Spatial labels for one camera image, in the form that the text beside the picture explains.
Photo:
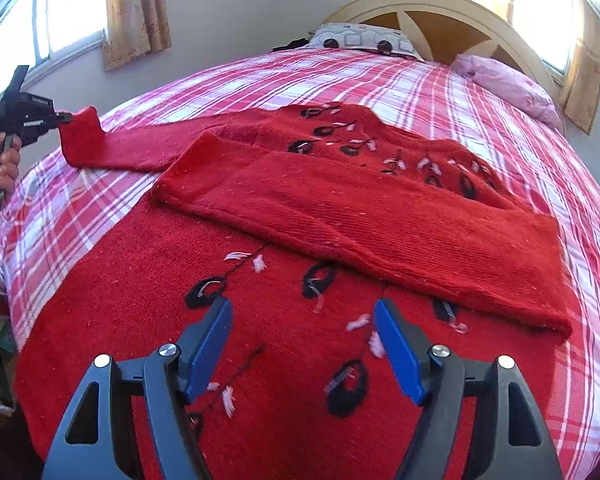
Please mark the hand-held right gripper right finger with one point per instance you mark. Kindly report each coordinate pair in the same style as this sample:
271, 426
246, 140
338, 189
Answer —
397, 355

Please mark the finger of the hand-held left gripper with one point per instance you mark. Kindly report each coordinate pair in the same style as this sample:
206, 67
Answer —
64, 119

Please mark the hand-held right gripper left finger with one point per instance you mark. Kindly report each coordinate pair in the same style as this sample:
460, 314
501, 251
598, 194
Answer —
212, 350

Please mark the red knitted sweater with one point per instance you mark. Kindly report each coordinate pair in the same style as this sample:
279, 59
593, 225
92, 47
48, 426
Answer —
330, 200

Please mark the person's left hand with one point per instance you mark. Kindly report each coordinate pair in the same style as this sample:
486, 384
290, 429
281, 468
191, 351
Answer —
9, 167

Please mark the window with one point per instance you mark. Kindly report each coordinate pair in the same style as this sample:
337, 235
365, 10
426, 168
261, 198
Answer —
65, 5
535, 5

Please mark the beige patterned curtain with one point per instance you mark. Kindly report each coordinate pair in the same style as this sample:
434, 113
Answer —
137, 10
582, 75

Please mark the dark object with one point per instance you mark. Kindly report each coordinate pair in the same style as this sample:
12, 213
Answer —
290, 45

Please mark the red plaid bedspread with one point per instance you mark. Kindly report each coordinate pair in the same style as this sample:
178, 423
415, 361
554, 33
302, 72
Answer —
430, 90

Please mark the pink pillow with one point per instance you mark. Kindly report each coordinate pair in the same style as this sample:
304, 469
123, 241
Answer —
510, 85

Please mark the grey patterned pillow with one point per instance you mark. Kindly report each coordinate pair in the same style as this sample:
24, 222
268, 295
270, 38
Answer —
350, 37

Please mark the cream wooden headboard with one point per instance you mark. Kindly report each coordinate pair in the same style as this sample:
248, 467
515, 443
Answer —
445, 5

